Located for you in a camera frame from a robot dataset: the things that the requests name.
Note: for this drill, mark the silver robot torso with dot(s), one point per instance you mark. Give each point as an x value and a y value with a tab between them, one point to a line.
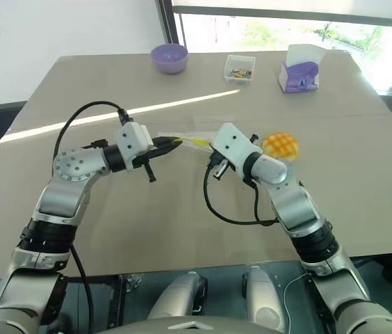
189	326

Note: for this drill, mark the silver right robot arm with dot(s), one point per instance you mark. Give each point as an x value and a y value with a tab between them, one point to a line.
296	205

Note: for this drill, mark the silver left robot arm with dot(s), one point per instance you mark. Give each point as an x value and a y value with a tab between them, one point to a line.
71	167

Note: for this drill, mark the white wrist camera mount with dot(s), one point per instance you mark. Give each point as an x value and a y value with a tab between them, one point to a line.
232	142
131	141

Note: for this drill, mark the silver rounded robot leg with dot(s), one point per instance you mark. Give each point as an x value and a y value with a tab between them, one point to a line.
178	295
262	295

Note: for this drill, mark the colourful small clips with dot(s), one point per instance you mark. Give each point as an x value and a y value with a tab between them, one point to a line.
240	73

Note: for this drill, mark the orange checkered bread snack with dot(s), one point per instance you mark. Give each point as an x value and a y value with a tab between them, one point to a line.
281	147

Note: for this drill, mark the purple plastic bowl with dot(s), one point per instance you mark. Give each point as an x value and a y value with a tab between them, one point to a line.
169	58

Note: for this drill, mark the dark window frame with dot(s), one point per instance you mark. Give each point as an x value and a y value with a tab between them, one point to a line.
168	22

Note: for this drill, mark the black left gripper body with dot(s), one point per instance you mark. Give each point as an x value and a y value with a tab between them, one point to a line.
150	170

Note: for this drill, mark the purple tissue box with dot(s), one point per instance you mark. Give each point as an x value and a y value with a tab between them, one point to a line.
299	77

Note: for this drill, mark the clear plastic bag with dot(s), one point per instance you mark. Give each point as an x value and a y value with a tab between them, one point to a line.
196	137

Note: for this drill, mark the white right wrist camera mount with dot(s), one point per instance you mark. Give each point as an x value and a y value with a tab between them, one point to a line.
232	142

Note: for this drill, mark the white tissue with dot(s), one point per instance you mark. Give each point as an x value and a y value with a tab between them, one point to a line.
303	54

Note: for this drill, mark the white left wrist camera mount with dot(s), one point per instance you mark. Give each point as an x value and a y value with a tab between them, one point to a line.
131	141

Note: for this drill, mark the clear plastic box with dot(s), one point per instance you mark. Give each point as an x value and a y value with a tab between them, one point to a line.
239	69

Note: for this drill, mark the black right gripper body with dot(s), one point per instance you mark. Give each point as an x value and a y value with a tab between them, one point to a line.
221	170

